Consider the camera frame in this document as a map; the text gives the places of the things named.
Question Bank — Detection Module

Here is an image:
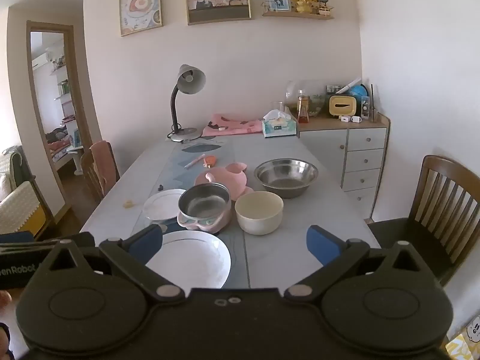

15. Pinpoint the dark wooden chair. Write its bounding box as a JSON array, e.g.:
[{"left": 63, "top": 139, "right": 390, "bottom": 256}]
[{"left": 369, "top": 154, "right": 480, "bottom": 286}]

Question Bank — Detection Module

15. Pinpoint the framed food painting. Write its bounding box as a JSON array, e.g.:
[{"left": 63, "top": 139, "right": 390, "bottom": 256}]
[{"left": 119, "top": 0, "right": 164, "bottom": 37}]

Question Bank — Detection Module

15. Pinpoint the cream bowl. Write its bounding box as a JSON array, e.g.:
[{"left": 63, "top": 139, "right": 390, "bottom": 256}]
[{"left": 235, "top": 190, "right": 284, "bottom": 236}]

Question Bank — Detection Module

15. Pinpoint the pink bowl with steel liner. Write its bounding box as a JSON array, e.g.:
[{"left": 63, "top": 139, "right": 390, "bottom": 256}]
[{"left": 177, "top": 182, "right": 232, "bottom": 233}]

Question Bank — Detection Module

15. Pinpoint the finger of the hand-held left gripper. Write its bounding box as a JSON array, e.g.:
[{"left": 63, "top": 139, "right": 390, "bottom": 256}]
[{"left": 0, "top": 231, "right": 95, "bottom": 257}]

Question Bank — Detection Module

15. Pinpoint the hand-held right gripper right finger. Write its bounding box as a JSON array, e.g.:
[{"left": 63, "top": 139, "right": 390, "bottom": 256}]
[{"left": 283, "top": 225, "right": 443, "bottom": 302}]

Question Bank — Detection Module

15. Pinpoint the small white plate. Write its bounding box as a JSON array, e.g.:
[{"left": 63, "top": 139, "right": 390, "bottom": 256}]
[{"left": 142, "top": 188, "right": 187, "bottom": 221}]

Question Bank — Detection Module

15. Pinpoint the pink mouse-shaped plate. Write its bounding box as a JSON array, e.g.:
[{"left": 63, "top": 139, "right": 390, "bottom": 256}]
[{"left": 194, "top": 162, "right": 255, "bottom": 201}]

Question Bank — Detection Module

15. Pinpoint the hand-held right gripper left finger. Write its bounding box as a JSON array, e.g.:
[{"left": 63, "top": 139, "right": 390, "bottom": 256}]
[{"left": 28, "top": 225, "right": 186, "bottom": 302}]

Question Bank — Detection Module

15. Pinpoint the sofa with cream cover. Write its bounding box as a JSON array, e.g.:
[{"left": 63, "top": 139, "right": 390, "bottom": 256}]
[{"left": 0, "top": 144, "right": 47, "bottom": 237}]

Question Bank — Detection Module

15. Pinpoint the bottle with orange liquid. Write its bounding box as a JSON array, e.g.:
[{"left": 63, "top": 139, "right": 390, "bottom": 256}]
[{"left": 297, "top": 90, "right": 310, "bottom": 124}]

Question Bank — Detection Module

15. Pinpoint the white drawer cabinet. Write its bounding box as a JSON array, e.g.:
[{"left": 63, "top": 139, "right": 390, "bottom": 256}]
[{"left": 298, "top": 110, "right": 391, "bottom": 220}]

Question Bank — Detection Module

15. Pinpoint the large white plate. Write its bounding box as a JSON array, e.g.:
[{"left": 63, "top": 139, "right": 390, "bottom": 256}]
[{"left": 144, "top": 230, "right": 232, "bottom": 289}]

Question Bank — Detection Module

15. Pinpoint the yellow cartoon cloth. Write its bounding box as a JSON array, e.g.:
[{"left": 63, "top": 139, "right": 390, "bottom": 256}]
[{"left": 444, "top": 313, "right": 480, "bottom": 360}]

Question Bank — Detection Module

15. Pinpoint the large stainless steel bowl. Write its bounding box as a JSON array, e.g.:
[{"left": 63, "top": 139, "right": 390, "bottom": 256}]
[{"left": 254, "top": 158, "right": 319, "bottom": 199}]

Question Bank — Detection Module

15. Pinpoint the tissue box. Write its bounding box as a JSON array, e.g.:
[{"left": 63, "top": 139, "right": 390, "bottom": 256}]
[{"left": 262, "top": 109, "right": 299, "bottom": 138}]

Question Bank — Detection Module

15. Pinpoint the yellow tissue holder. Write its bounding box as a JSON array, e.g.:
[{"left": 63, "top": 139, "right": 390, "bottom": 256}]
[{"left": 325, "top": 94, "right": 361, "bottom": 119}]

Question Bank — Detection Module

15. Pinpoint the wooden chair with pink towel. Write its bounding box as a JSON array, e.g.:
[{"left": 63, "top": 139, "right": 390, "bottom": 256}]
[{"left": 80, "top": 140, "right": 121, "bottom": 203}]

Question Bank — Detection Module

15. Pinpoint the pink printed cloth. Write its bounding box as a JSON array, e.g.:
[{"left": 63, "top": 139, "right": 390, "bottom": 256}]
[{"left": 202, "top": 113, "right": 263, "bottom": 137}]

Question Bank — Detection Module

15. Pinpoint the wooden wall shelf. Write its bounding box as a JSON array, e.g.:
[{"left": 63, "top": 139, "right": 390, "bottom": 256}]
[{"left": 261, "top": 9, "right": 334, "bottom": 20}]

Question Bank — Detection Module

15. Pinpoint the grey desk lamp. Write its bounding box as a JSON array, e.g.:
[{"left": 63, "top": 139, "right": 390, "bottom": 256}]
[{"left": 166, "top": 64, "right": 207, "bottom": 143}]

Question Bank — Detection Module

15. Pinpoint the glass fishbowl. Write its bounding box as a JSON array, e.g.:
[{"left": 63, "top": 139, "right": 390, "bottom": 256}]
[{"left": 286, "top": 79, "right": 327, "bottom": 118}]

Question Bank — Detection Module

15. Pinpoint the reed diffuser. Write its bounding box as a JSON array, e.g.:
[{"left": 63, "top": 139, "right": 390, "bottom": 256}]
[{"left": 367, "top": 84, "right": 379, "bottom": 122}]

